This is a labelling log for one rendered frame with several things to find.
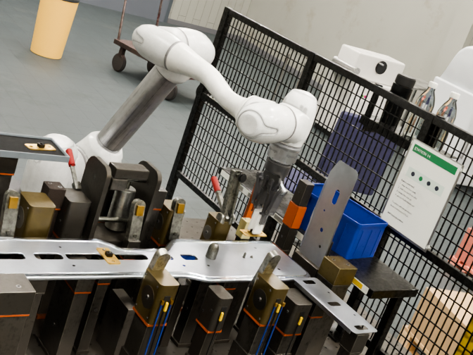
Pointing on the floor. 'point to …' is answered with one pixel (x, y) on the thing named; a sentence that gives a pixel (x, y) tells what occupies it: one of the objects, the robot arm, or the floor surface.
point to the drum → (53, 27)
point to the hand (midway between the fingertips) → (257, 221)
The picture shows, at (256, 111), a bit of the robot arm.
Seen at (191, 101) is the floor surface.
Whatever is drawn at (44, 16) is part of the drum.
